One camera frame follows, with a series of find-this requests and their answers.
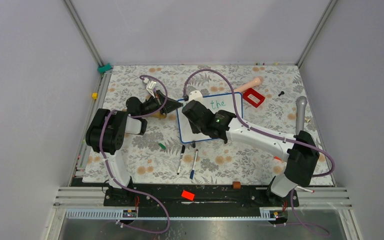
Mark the blue framed whiteboard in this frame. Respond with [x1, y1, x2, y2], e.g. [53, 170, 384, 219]
[176, 92, 244, 144]

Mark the black whiteboard marker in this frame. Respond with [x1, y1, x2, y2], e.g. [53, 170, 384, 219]
[176, 145, 186, 175]

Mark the floral patterned table mat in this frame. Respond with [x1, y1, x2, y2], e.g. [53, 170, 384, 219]
[81, 64, 335, 186]

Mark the red rectangular frame block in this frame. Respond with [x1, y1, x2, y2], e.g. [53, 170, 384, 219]
[242, 88, 266, 108]

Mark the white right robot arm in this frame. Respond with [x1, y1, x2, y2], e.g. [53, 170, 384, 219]
[181, 100, 320, 206]

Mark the pink microphone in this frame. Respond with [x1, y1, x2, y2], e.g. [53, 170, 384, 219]
[234, 76, 264, 93]

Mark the teal corner clamp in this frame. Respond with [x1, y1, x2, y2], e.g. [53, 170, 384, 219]
[97, 63, 113, 74]

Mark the green marker cap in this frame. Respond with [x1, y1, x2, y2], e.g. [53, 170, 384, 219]
[158, 143, 167, 150]

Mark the red flat card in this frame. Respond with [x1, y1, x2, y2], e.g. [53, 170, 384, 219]
[181, 190, 195, 201]

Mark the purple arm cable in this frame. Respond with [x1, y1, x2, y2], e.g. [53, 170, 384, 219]
[182, 68, 336, 238]
[98, 74, 171, 234]

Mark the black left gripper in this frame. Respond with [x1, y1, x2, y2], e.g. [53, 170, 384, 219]
[139, 89, 182, 118]

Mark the red capped marker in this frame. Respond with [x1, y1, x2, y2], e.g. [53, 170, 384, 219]
[295, 185, 315, 193]

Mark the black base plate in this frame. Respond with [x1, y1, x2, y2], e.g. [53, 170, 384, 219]
[70, 177, 299, 220]

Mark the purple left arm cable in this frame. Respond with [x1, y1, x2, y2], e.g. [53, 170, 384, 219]
[98, 74, 171, 234]

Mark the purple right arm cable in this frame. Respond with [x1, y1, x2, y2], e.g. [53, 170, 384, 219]
[182, 68, 336, 238]

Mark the silver microphone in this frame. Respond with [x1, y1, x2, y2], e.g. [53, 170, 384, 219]
[295, 96, 308, 135]

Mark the brown small block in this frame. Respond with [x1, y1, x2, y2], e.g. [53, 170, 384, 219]
[232, 181, 242, 190]

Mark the yellow small cube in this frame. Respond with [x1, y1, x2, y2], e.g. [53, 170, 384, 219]
[91, 92, 98, 100]

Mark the blue whiteboard marker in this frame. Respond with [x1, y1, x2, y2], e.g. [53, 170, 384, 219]
[189, 149, 199, 180]

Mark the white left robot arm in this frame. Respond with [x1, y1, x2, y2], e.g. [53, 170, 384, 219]
[85, 90, 184, 206]

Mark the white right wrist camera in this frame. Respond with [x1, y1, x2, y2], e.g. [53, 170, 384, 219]
[187, 90, 203, 103]

